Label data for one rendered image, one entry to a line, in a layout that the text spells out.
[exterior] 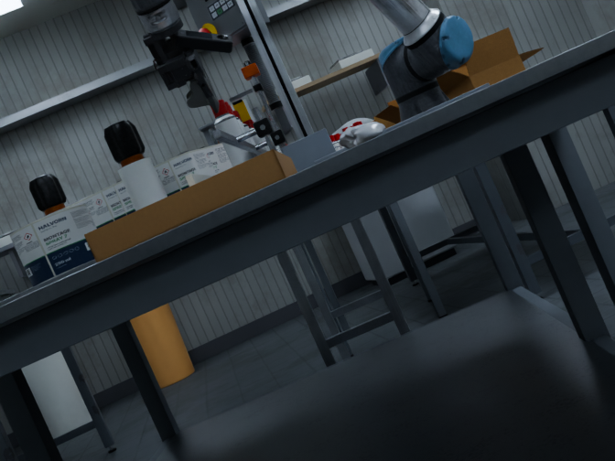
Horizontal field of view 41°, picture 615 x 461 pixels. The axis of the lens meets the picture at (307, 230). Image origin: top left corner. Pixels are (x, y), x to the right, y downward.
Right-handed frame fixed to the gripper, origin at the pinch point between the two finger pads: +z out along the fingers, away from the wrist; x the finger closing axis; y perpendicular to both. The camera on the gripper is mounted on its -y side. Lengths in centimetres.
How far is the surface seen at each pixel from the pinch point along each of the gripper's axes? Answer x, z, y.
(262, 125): 26.8, -3.2, -8.7
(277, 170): 76, -18, -12
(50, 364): -321, 249, 231
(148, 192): -19.8, 20.8, 27.8
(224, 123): -3.2, 5.6, 0.8
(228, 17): -52, -1, -7
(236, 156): 0.6, 12.4, 1.5
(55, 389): -311, 263, 235
